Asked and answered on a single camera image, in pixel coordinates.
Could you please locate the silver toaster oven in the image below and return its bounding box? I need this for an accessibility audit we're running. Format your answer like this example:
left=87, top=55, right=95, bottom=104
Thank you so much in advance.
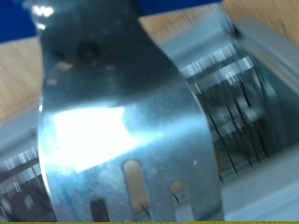
left=0, top=6, right=299, bottom=222

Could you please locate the spatula with blue grip block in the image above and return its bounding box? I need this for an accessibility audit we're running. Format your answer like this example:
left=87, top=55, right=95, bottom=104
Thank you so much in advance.
left=0, top=0, right=225, bottom=222

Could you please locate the wire oven rack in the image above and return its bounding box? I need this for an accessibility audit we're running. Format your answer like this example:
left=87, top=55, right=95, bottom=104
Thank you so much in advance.
left=183, top=46, right=281, bottom=178

